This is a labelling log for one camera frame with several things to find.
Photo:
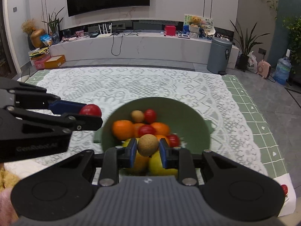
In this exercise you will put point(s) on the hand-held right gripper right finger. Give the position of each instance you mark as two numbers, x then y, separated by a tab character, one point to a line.
164	154

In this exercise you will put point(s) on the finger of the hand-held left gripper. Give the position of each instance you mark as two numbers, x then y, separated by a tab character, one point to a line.
89	123
65	107

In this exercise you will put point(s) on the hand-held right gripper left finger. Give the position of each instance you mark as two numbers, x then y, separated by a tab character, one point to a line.
132	153

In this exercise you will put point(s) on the large yellow orange pear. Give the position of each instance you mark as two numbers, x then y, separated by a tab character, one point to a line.
138	162

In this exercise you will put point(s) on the red cherry tomato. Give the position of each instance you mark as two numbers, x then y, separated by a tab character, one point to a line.
146	130
150	115
173	140
90	110

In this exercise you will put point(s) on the orange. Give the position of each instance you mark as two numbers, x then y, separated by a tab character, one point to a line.
122	129
137	131
164	138
160	128

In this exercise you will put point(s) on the brown kiwi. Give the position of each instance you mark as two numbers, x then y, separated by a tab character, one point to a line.
147	144
137	116

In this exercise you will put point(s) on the green colander bowl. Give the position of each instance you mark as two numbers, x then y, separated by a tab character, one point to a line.
183	113

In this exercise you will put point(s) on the person's left forearm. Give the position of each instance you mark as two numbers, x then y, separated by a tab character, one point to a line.
4	207

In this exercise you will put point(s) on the yellow fluffy cloth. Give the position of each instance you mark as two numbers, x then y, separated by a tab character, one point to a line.
8	179

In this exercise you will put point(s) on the orange cardboard box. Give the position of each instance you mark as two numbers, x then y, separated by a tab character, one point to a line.
55	61

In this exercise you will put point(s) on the pink box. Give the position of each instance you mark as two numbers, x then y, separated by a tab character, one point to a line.
40	63

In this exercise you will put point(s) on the yellow green paper stack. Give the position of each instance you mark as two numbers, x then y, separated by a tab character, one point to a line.
38	53

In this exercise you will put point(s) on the white lace tablecloth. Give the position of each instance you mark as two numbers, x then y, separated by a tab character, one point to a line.
141	82

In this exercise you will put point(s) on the blue snack bag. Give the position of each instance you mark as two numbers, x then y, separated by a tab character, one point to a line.
45	40

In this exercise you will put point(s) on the pink patterned card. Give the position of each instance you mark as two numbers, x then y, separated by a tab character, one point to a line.
80	34

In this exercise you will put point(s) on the gold vase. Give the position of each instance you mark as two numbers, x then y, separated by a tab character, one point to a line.
37	37

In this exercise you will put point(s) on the green plant in glass vase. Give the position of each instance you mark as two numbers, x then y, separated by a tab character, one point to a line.
55	26

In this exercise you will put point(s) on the white router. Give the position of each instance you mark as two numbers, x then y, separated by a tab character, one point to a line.
104	34

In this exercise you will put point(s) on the dried yellow flower bunch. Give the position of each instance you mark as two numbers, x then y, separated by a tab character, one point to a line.
28	26

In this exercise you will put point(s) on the white marble television console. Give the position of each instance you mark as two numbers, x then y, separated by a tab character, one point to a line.
152	47

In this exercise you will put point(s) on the grey pedal trash bin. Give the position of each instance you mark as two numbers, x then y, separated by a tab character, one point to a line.
217	54

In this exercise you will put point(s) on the white digital scale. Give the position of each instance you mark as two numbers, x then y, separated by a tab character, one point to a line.
184	36

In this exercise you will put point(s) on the long-leaved potted plant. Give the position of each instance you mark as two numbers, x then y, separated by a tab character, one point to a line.
243	62

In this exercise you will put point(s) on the red box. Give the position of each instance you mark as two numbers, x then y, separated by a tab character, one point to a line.
169	30

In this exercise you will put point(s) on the white basket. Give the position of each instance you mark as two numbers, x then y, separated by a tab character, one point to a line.
194	32

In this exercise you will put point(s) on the white plastic bag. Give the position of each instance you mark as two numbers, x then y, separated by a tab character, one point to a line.
251	63

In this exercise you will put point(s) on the white sheet with red print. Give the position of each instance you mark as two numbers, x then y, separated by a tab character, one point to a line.
290	181

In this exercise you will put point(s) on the pink heater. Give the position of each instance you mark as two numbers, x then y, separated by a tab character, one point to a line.
263	68

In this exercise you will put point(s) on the white paper fan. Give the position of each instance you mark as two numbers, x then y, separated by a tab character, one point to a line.
208	29

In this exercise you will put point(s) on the colourful picture board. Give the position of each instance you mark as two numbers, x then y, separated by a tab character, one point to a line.
187	21

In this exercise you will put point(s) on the brown teddy bear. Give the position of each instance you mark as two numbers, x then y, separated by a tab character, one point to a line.
195	20

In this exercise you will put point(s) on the blue water bottle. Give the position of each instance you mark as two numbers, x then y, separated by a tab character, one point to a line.
283	69

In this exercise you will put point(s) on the trailing ivy plant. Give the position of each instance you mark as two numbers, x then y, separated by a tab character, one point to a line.
292	35

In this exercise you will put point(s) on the dark wall switch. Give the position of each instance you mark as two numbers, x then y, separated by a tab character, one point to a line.
15	9

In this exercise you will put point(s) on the dark wall socket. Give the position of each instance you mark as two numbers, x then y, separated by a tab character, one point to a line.
262	51

